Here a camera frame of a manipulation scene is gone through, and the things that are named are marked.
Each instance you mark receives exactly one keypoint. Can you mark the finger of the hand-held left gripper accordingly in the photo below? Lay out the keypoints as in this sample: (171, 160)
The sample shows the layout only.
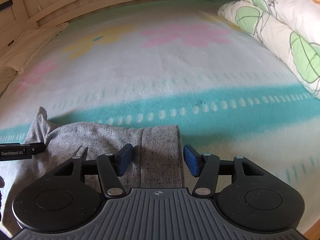
(37, 148)

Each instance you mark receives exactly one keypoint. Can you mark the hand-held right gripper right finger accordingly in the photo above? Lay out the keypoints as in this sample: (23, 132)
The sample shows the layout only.
(191, 162)

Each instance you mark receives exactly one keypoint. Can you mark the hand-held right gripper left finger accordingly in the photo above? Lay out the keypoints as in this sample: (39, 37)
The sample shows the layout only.
(125, 160)

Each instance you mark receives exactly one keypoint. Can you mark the grey pants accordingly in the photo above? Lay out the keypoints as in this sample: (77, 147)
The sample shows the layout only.
(155, 152)

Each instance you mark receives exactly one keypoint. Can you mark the cream pillow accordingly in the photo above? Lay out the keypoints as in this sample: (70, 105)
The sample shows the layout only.
(32, 45)
(6, 80)

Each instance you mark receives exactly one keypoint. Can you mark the floral pastel blanket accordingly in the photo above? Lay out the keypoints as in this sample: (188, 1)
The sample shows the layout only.
(175, 75)

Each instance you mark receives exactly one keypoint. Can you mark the green leaf print duvet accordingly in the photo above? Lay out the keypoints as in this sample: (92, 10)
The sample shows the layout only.
(280, 17)

